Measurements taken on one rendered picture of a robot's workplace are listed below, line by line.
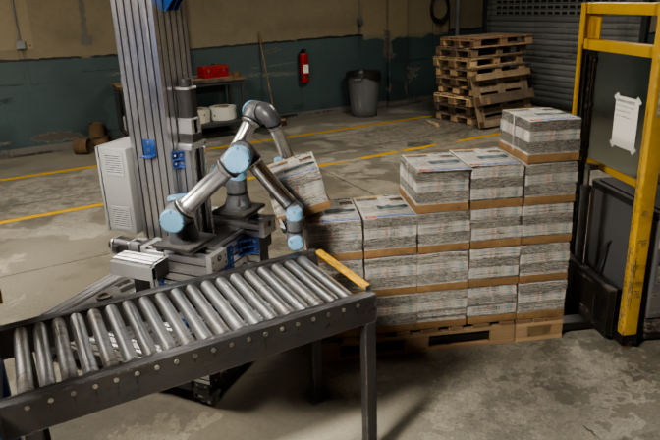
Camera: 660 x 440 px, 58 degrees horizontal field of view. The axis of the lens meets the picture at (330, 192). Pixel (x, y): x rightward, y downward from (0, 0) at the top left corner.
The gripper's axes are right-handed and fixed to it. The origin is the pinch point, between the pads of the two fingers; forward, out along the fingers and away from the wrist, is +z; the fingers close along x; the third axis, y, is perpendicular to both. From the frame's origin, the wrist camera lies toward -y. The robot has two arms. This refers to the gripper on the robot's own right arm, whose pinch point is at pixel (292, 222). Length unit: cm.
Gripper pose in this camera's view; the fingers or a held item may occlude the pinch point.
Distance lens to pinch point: 310.4
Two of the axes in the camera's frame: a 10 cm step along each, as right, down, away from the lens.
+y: -2.9, -9.0, -3.3
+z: -1.4, -3.0, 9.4
